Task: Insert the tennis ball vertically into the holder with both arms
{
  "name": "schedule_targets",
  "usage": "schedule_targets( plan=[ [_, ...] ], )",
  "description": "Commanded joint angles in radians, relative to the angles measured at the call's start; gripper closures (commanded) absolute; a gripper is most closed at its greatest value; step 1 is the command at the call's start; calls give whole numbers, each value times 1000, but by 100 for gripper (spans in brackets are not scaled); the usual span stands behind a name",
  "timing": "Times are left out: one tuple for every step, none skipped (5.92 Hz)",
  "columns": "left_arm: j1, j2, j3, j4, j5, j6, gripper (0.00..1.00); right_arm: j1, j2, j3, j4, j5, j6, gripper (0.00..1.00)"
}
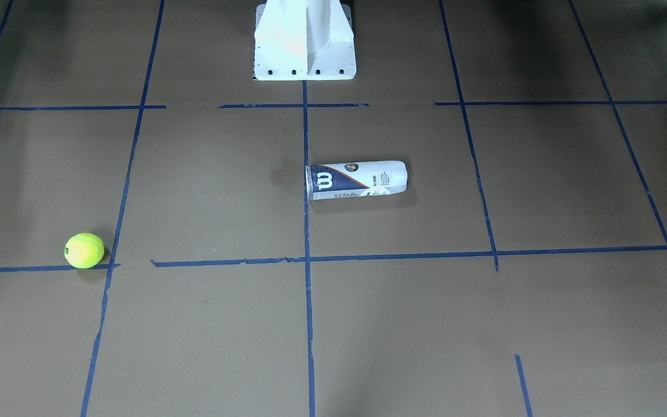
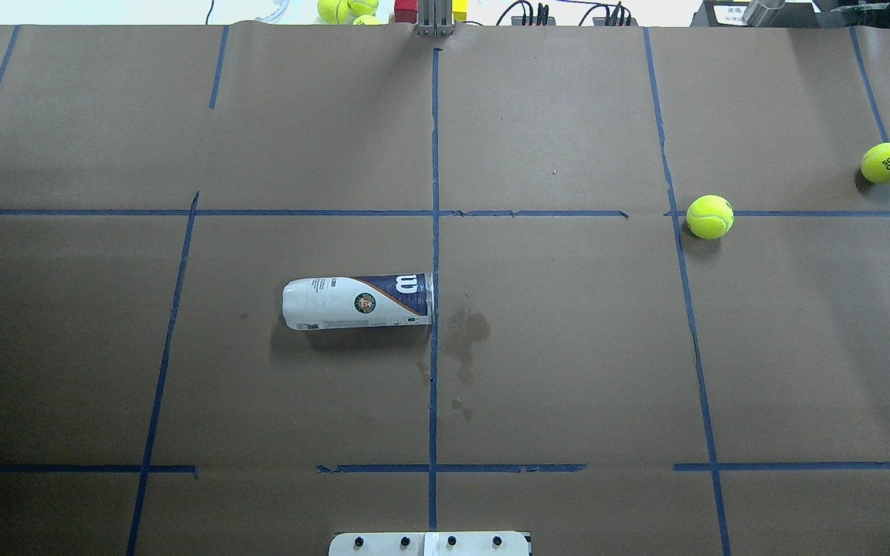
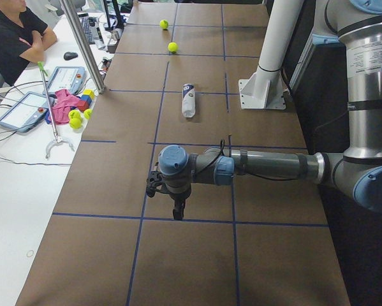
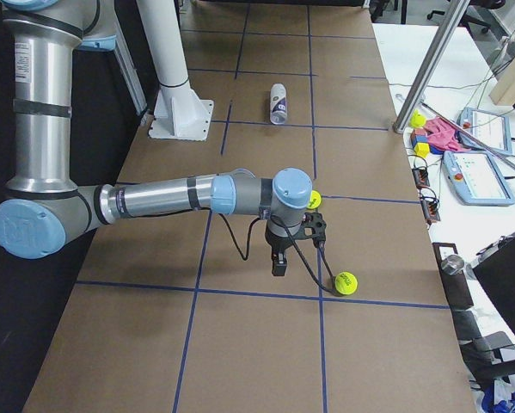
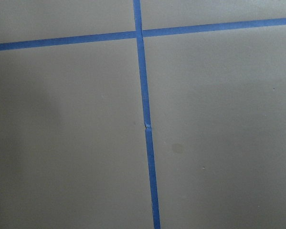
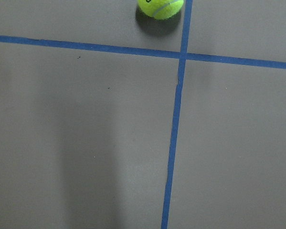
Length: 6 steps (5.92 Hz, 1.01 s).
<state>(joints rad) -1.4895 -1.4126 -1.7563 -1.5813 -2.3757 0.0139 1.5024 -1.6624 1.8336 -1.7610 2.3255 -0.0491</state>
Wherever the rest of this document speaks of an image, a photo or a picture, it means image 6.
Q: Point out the yellow tennis ball with lettering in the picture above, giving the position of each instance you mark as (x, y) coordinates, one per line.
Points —
(160, 9)

